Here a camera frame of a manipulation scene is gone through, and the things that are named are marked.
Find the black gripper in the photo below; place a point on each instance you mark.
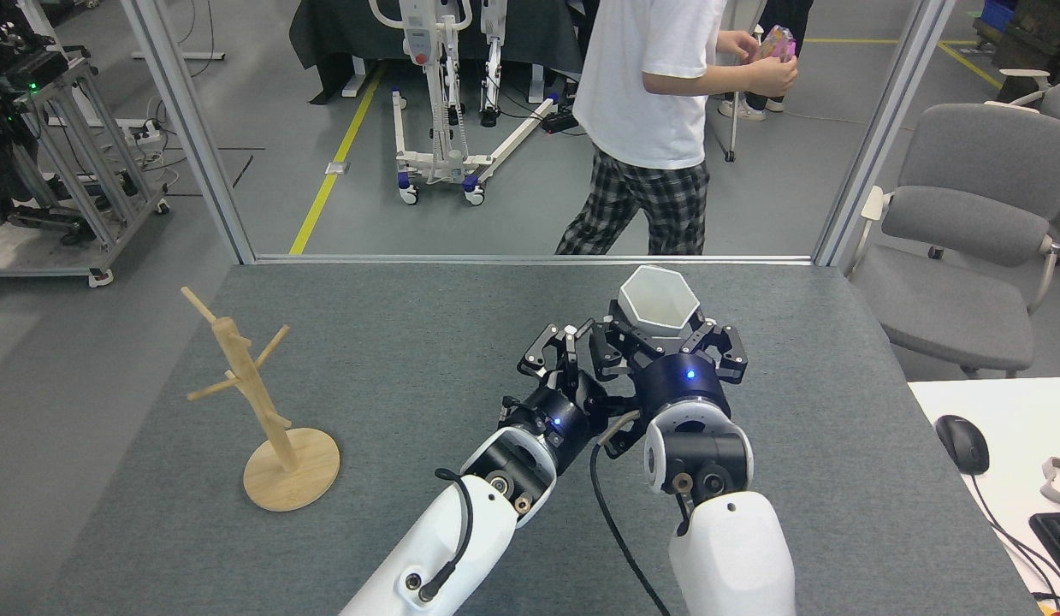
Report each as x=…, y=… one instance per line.
x=568, y=419
x=679, y=385

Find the white hexagonal cup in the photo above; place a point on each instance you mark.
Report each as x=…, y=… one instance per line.
x=658, y=299

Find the small pink object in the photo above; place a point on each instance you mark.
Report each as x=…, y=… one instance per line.
x=778, y=41

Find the person's right forearm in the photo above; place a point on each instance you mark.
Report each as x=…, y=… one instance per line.
x=701, y=84

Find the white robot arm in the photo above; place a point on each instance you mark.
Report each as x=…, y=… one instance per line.
x=726, y=556
x=461, y=547

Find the wooden cup rack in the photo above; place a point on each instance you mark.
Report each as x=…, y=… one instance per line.
x=294, y=475

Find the person's right hand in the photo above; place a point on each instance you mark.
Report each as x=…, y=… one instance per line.
x=773, y=77

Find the person's left hand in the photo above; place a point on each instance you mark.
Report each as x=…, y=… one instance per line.
x=739, y=45

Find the black power strip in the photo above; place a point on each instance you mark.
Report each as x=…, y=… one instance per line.
x=557, y=121

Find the person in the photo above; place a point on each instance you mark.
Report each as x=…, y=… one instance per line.
x=799, y=17
x=641, y=103

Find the white wheeled stand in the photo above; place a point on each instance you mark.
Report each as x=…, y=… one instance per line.
x=435, y=85

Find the black computer mouse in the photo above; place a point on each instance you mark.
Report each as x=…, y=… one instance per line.
x=962, y=445

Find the grey padded chair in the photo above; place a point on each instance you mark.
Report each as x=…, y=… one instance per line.
x=966, y=214

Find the white side table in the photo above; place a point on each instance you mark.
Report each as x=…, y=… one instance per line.
x=1017, y=419

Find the beige headset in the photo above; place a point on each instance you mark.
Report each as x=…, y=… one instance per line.
x=1058, y=483

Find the white power strip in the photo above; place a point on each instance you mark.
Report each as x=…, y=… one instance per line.
x=145, y=130

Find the blue crate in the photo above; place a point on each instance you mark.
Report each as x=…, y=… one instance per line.
x=998, y=10

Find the dark green box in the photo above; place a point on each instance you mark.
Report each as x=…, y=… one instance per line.
x=1034, y=34

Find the silver frame rail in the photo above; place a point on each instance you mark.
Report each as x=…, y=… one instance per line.
x=410, y=259

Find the silver frame post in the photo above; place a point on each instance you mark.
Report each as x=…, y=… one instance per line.
x=885, y=128
x=187, y=128

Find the aluminium frame cart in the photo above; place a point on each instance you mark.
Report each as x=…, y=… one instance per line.
x=42, y=272

